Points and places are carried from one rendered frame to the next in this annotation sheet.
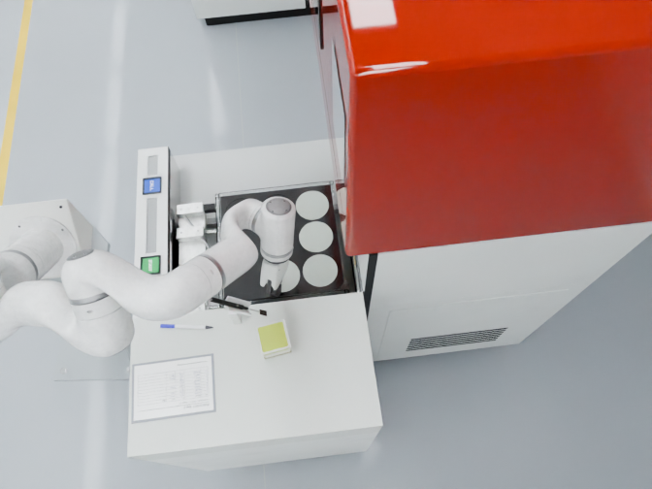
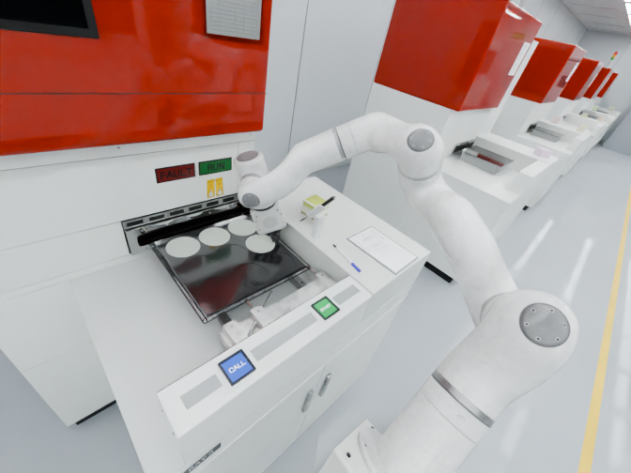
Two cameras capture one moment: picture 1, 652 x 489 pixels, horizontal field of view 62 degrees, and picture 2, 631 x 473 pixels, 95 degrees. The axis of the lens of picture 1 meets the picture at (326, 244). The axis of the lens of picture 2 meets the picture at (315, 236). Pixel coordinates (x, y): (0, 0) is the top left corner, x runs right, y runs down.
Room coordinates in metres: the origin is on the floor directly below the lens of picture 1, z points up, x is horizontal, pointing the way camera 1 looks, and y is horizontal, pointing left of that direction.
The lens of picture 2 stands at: (1.02, 0.78, 1.55)
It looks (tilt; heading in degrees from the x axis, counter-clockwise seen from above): 37 degrees down; 223
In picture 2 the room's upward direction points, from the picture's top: 13 degrees clockwise
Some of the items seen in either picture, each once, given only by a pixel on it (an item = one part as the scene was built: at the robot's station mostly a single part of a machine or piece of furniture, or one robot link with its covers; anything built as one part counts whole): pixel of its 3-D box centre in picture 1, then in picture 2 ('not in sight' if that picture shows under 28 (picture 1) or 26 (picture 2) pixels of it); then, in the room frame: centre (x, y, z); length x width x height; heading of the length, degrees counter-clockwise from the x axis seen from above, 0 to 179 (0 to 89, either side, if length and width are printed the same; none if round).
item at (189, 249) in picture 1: (193, 261); (284, 313); (0.65, 0.40, 0.87); 0.36 x 0.08 x 0.03; 4
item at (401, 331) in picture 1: (430, 233); (132, 276); (0.92, -0.41, 0.41); 0.82 x 0.70 x 0.82; 4
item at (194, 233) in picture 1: (190, 233); (263, 320); (0.73, 0.40, 0.89); 0.08 x 0.03 x 0.03; 94
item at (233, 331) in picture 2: (190, 210); (237, 336); (0.81, 0.41, 0.89); 0.08 x 0.03 x 0.03; 94
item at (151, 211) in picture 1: (158, 236); (284, 350); (0.73, 0.50, 0.89); 0.55 x 0.09 x 0.14; 4
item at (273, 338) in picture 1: (274, 340); (315, 208); (0.36, 0.15, 1.00); 0.07 x 0.07 x 0.07; 12
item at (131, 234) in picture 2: (349, 229); (196, 222); (0.72, -0.07, 0.89); 0.44 x 0.02 x 0.10; 4
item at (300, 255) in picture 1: (279, 241); (231, 254); (0.69, 0.14, 0.90); 0.34 x 0.34 x 0.01; 4
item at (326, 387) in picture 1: (255, 374); (332, 236); (0.30, 0.21, 0.89); 0.62 x 0.35 x 0.14; 94
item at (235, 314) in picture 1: (240, 309); (315, 218); (0.44, 0.23, 1.03); 0.06 x 0.04 x 0.13; 94
